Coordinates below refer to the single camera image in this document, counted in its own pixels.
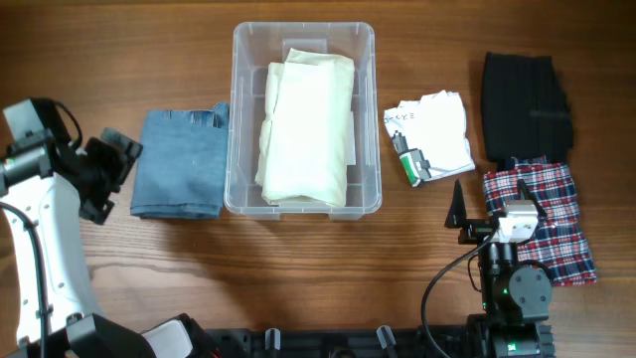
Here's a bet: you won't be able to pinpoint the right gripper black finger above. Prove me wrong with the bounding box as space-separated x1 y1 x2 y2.
444 179 467 229
517 179 548 219

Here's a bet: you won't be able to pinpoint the blue jeans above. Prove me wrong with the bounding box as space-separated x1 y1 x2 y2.
130 101 230 220

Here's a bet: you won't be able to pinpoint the cream cloth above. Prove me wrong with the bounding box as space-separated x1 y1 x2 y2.
254 48 355 207

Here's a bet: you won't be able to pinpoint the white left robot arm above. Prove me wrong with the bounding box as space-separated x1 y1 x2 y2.
1 128 222 357

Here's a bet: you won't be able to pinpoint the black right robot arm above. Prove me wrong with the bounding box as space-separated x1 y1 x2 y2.
445 180 556 358

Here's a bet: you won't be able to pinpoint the red plaid folded shirt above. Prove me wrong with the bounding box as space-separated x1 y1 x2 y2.
482 156 597 286

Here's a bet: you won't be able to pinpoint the black folded garment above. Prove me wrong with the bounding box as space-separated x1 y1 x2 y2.
481 53 573 163

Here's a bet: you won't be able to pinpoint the white printed t-shirt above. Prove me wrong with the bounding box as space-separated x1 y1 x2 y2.
384 90 475 187

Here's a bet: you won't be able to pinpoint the clear plastic storage bin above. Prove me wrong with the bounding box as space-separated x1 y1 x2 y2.
225 22 383 221

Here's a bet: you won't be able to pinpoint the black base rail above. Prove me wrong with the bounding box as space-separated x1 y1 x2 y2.
198 325 556 358

